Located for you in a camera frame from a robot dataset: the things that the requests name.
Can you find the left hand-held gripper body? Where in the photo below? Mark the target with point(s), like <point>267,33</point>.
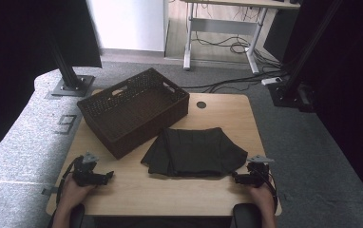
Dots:
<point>86,174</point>

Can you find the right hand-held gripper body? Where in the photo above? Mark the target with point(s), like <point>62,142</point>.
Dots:
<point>258,172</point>

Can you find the dark grey pleated skirt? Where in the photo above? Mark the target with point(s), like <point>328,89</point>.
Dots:
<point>195,152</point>

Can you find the brown wicker basket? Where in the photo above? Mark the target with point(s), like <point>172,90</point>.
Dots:
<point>129,110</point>

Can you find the person's left hand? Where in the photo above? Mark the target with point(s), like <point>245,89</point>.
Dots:
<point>73,194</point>

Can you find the person's right hand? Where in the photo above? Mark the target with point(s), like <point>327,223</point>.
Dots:
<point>263,196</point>

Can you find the black chair armrest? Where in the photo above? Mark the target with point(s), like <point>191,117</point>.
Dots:
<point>245,216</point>

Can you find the black round table grommet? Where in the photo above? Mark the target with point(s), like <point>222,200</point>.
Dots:
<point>201,104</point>

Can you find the black metal stand grey base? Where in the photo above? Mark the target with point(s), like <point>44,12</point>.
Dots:
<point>70,85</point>

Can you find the white power strip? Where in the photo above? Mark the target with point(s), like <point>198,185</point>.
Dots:
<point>271,81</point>

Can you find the black curtain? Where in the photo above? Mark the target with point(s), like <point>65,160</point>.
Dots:
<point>350,79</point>
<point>27,47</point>

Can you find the black cabinet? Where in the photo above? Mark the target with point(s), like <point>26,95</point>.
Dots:
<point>279,34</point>

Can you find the white panel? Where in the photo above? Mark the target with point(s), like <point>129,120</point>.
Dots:
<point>129,23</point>

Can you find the white frame desk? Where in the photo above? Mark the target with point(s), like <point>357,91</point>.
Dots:
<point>224,27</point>

